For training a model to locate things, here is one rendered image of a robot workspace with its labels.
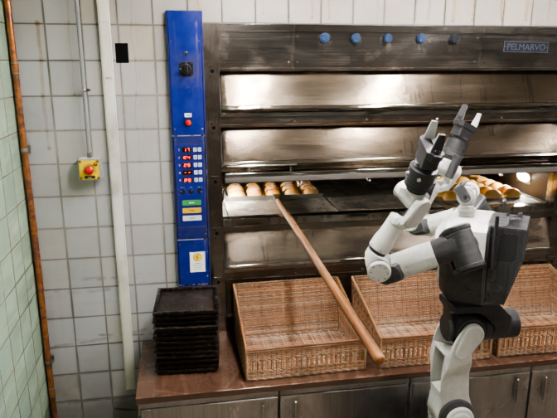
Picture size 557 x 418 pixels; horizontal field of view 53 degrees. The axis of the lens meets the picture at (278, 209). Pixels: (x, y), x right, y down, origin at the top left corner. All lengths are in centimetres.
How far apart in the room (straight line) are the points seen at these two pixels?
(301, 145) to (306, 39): 50
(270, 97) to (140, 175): 72
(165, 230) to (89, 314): 56
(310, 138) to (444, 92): 71
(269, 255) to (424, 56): 124
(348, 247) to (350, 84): 83
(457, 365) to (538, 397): 92
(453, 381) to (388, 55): 152
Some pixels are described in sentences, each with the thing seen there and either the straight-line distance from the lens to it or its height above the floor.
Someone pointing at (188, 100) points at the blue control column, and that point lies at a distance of 266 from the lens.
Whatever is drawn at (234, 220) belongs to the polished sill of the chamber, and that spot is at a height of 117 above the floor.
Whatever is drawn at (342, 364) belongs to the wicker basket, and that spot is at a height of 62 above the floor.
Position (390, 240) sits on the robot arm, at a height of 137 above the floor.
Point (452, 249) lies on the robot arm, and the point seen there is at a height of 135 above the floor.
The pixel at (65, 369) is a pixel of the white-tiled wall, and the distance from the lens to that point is 313.
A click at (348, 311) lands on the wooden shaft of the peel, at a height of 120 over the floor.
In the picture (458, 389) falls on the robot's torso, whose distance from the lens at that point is 235.
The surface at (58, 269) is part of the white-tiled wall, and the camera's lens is 291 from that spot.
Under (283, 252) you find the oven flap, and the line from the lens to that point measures 288.
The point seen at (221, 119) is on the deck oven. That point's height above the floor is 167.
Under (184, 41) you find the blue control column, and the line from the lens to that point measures 266.
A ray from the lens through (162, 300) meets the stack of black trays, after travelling 267.
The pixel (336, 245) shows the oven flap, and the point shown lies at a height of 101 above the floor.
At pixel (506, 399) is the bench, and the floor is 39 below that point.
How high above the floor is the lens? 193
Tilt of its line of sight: 15 degrees down
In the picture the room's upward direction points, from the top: straight up
